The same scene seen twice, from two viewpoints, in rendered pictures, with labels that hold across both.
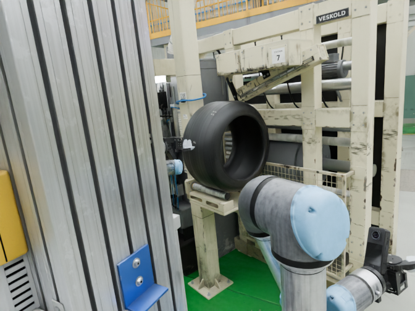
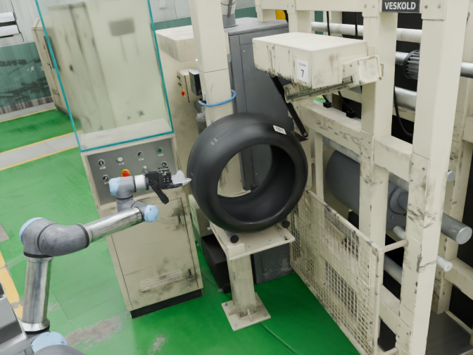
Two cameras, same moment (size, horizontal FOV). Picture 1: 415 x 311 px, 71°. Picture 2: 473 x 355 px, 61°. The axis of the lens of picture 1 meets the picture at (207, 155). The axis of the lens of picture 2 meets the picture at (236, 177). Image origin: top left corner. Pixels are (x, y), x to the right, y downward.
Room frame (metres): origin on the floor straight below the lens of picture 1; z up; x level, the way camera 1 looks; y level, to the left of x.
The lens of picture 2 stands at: (0.17, -0.79, 2.02)
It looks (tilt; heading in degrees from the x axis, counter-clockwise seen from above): 25 degrees down; 23
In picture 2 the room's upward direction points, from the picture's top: 7 degrees counter-clockwise
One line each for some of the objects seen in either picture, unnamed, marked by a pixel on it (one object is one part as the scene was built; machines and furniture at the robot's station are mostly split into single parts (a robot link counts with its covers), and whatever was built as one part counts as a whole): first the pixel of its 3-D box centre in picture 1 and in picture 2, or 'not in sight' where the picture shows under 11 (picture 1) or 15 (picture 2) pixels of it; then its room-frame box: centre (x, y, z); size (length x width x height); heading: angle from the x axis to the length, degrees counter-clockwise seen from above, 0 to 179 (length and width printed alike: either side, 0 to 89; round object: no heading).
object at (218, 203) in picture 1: (210, 199); (225, 232); (1.83, 0.01, 0.84); 0.36 x 0.09 x 0.06; 39
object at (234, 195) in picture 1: (225, 199); (250, 232); (1.92, -0.10, 0.80); 0.37 x 0.36 x 0.02; 129
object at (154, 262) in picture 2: not in sight; (146, 220); (2.16, 0.76, 0.63); 0.56 x 0.41 x 1.27; 129
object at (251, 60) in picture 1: (260, 59); (302, 56); (2.01, -0.41, 1.71); 0.61 x 0.25 x 0.15; 39
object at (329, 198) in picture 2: not in sight; (340, 194); (2.75, -0.48, 0.61); 0.33 x 0.06 x 0.86; 129
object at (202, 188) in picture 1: (209, 190); (224, 222); (1.83, 0.01, 0.90); 0.35 x 0.05 x 0.05; 39
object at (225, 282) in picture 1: (210, 281); (245, 308); (2.11, 0.08, 0.02); 0.27 x 0.27 x 0.04; 39
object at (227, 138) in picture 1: (238, 149); (292, 160); (2.33, -0.26, 1.05); 0.20 x 0.15 x 0.30; 39
